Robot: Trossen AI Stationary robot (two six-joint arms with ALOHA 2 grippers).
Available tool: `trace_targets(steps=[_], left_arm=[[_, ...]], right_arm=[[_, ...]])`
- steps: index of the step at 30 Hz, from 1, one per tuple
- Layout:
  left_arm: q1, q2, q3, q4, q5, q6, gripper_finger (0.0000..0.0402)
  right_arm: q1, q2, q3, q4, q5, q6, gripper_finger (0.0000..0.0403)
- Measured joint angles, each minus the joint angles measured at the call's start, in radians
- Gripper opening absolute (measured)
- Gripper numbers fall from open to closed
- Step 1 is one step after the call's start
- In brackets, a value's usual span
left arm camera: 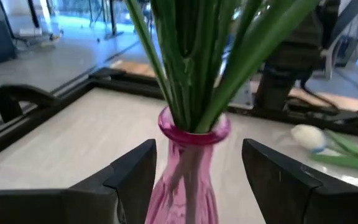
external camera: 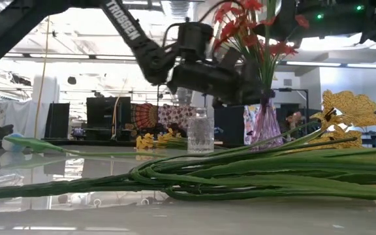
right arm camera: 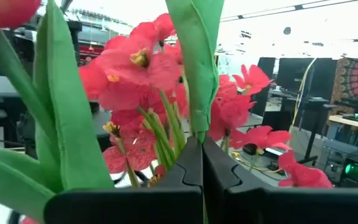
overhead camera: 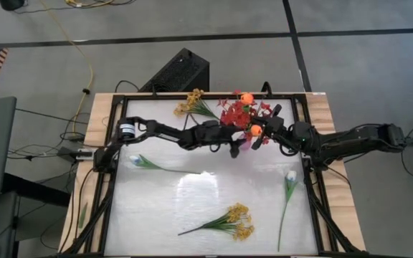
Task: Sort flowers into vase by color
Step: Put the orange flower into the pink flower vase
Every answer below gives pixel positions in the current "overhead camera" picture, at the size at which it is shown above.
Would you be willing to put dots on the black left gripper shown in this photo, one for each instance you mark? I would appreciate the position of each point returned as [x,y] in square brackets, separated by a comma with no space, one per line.
[210,136]

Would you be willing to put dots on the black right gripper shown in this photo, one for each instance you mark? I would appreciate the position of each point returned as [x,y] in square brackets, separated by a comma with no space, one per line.
[276,127]

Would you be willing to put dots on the orange artificial tulip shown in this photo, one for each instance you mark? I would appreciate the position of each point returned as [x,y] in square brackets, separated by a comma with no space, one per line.
[246,97]
[256,129]

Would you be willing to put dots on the red artificial flower bunch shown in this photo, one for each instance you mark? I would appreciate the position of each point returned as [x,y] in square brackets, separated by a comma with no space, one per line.
[265,106]
[233,116]

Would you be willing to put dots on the purple glass vase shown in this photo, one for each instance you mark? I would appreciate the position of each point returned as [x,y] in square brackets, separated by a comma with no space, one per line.
[246,145]

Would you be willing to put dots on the yellow artificial flower bunch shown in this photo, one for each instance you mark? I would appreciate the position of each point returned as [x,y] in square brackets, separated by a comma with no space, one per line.
[237,215]
[192,98]

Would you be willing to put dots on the white artificial tulip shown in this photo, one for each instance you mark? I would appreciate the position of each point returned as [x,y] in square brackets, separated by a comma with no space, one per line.
[291,175]
[135,159]

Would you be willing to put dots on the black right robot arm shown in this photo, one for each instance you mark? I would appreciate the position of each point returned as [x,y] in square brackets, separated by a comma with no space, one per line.
[353,139]

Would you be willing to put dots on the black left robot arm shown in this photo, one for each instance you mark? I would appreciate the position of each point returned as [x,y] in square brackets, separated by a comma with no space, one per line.
[163,129]

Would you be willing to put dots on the black computer tower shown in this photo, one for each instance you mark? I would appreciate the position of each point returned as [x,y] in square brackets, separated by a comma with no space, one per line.
[181,71]

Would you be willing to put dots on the grey power adapter box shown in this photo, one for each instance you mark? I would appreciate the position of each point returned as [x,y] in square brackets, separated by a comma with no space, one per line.
[77,155]

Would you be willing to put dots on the loose green leaf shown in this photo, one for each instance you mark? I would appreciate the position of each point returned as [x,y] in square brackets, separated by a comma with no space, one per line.
[82,216]

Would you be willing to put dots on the black round object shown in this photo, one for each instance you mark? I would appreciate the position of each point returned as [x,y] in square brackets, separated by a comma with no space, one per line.
[11,4]

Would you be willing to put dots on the black metal table frame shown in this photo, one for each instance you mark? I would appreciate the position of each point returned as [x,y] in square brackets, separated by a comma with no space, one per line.
[156,96]

